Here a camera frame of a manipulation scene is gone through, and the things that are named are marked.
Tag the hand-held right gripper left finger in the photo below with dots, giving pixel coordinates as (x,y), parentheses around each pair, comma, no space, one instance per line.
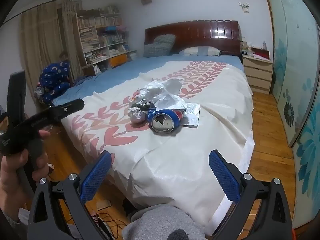
(97,177)

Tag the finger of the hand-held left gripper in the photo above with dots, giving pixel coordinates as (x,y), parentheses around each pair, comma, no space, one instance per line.
(72,105)

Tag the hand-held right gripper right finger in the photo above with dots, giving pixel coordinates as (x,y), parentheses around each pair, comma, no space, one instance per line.
(223,177)

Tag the silver paper ball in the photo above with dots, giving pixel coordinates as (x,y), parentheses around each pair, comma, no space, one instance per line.
(136,115)

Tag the white wrapper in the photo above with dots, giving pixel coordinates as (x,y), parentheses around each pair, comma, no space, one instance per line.
(192,115)

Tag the crushed blue can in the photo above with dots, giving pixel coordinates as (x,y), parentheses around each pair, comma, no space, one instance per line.
(175,118)

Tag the person's left forearm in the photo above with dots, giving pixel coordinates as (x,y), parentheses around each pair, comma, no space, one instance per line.
(13,226)

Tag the person's left hand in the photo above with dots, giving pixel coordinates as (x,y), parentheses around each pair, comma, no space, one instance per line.
(15,180)

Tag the white paper sheet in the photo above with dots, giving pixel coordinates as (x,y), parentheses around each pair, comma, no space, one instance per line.
(103,205)

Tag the blue star patterned clothing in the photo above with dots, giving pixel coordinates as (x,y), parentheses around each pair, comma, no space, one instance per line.
(53,77)

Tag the white leaf patterned bedspread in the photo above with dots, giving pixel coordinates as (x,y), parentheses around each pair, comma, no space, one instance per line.
(175,160)

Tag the blue bedsheet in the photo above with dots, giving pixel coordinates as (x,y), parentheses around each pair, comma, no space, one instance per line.
(120,72)

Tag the wooden bookshelf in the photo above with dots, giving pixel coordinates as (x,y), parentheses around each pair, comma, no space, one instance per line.
(81,42)

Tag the rows of books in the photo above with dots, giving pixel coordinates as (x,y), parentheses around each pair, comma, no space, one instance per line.
(110,40)

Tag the beige curtain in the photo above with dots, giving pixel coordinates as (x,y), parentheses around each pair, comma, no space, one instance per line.
(42,35)

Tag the grey plaid pillow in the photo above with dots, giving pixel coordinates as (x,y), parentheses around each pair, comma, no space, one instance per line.
(160,46)

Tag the light wooden nightstand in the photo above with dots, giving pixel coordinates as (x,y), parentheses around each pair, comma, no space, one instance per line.
(257,72)

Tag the blue floral glass door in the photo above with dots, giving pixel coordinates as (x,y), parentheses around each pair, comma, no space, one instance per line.
(300,80)

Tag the red box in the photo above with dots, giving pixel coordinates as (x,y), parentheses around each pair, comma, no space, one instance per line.
(261,53)

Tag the white and blue pillow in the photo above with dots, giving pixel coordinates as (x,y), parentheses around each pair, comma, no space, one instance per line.
(197,50)

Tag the clear bottle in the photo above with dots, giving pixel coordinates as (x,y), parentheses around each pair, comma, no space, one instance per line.
(264,45)

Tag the dark wooden headboard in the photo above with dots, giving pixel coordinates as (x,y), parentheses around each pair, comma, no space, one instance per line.
(200,33)

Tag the deer wall decoration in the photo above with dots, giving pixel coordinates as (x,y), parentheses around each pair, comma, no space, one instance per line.
(244,8)

